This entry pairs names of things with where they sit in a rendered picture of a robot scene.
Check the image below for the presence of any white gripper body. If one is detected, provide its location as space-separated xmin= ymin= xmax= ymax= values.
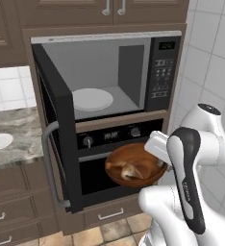
xmin=143 ymin=130 xmax=170 ymax=167

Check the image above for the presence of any brown wooden bowl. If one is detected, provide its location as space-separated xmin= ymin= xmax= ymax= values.
xmin=104 ymin=142 xmax=169 ymax=189

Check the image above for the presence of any brown chicken drumstick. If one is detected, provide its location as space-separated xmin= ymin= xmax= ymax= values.
xmin=105 ymin=159 xmax=145 ymax=181

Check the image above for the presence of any black microwave oven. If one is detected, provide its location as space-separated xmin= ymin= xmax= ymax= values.
xmin=30 ymin=30 xmax=183 ymax=123

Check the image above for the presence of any white microwave turntable plate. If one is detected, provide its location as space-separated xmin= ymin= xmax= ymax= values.
xmin=71 ymin=87 xmax=114 ymax=112

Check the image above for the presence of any black microwave door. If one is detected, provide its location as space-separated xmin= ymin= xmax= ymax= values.
xmin=32 ymin=43 xmax=85 ymax=214

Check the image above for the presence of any brown upper cupboard door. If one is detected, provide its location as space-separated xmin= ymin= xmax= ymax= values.
xmin=112 ymin=0 xmax=190 ymax=26
xmin=16 ymin=0 xmax=114 ymax=29

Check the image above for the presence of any small white plate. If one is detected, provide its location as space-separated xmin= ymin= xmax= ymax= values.
xmin=0 ymin=133 xmax=14 ymax=152

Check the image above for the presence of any grey oven knob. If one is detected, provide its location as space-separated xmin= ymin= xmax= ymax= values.
xmin=83 ymin=135 xmax=95 ymax=149
xmin=130 ymin=127 xmax=142 ymax=138

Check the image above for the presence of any black built-in oven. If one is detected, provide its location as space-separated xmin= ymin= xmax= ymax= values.
xmin=75 ymin=117 xmax=165 ymax=208

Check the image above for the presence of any brown drawer under oven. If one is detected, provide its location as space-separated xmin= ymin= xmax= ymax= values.
xmin=84 ymin=195 xmax=145 ymax=230

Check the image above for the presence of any brown base drawer front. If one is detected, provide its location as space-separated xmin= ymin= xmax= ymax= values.
xmin=0 ymin=161 xmax=56 ymax=206
xmin=0 ymin=195 xmax=41 ymax=233
xmin=0 ymin=220 xmax=60 ymax=246

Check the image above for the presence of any grey oven door handle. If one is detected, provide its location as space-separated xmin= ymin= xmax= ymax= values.
xmin=78 ymin=151 xmax=114 ymax=163

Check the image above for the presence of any grey microwave door handle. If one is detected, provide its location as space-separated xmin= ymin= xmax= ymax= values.
xmin=41 ymin=120 xmax=72 ymax=209

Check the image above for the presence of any silver cupboard door handle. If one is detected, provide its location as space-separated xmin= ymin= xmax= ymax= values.
xmin=102 ymin=0 xmax=113 ymax=16
xmin=116 ymin=0 xmax=128 ymax=16

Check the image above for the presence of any brown wall cupboard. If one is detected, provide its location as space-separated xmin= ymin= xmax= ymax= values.
xmin=0 ymin=0 xmax=30 ymax=69

